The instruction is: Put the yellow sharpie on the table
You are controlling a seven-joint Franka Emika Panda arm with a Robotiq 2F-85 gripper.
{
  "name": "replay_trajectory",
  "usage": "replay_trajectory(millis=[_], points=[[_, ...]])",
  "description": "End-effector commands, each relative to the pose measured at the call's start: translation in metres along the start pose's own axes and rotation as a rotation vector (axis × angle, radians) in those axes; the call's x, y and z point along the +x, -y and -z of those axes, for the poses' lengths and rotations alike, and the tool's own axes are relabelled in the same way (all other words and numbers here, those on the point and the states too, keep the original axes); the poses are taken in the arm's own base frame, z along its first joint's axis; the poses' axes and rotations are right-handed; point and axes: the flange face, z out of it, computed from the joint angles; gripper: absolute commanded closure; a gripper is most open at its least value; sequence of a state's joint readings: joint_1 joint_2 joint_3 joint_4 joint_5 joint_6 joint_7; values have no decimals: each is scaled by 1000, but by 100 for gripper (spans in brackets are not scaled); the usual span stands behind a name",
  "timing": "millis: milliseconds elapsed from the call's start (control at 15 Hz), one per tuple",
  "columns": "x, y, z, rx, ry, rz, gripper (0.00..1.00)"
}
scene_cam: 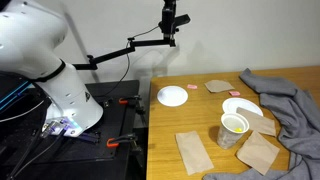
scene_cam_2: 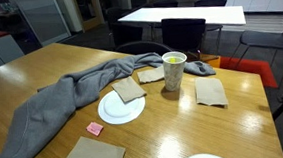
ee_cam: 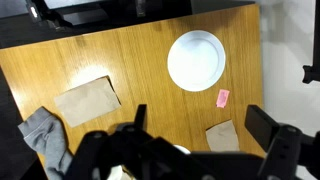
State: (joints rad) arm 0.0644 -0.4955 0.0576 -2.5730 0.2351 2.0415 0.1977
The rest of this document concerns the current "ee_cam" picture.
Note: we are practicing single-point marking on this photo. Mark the white round plate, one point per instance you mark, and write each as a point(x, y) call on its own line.
point(196, 60)

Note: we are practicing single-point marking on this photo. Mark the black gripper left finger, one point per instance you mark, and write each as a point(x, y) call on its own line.
point(140, 117)

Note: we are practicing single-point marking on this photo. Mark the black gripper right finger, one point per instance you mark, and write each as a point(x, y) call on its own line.
point(261, 126)

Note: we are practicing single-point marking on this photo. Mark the brown paper napkin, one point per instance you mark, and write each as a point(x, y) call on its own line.
point(87, 102)
point(222, 137)

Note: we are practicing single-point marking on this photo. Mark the black camera tripod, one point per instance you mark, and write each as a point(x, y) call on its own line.
point(312, 73)

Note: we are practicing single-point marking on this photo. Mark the grey sweatshirt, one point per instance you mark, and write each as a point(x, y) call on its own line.
point(43, 132)

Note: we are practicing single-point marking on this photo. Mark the white paper cup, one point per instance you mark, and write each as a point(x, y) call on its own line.
point(182, 149)

